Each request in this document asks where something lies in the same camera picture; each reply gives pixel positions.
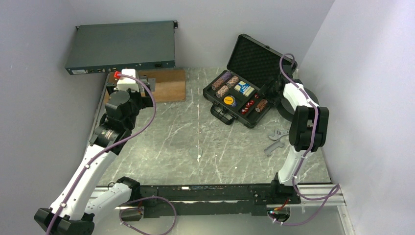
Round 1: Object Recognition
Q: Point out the red brown chip stack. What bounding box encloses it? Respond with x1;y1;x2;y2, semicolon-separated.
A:
255;99;268;113

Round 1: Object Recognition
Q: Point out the Texas Hold'em card box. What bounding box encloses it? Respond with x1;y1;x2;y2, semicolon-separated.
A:
233;81;255;97

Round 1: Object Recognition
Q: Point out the orange blue chip stack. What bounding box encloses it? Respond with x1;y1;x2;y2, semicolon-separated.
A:
215;85;229;98

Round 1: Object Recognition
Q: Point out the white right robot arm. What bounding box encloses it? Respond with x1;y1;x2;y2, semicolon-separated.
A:
266;73;329;203

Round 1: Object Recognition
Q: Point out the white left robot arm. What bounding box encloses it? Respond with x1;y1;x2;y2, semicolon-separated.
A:
34;82;156;235

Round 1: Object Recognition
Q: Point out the black poker set case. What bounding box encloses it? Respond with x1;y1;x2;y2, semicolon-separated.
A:
203;34;297;128

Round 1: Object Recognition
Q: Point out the dark grey round disc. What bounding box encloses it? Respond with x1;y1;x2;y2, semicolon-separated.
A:
277;88;320;122

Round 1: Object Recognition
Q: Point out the brown white chip stack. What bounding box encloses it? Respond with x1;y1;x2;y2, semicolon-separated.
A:
226;76;239;89

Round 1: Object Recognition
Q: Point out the yellow big blind button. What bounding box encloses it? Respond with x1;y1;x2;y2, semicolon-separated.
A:
223;95;236;107

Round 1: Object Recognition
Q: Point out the brown purple chip stack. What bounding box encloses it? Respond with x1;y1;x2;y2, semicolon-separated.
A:
211;71;232;91

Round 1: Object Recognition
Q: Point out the wooden board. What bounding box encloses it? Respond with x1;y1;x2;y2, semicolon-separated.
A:
104;69;186;104

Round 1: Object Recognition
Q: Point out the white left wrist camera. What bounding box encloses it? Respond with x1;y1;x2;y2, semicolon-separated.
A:
114;69;139;92

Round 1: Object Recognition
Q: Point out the grey metal stand bracket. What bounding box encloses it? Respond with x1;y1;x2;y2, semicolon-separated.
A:
138;75;156;94

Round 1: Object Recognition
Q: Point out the red handled adjustable wrench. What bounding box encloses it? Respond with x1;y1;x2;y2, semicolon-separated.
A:
268;129;289;141

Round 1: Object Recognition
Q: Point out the grey rack network switch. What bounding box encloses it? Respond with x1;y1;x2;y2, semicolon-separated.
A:
65;21;179;75

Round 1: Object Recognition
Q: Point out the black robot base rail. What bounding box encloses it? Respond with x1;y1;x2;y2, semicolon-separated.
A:
124;180;301;218

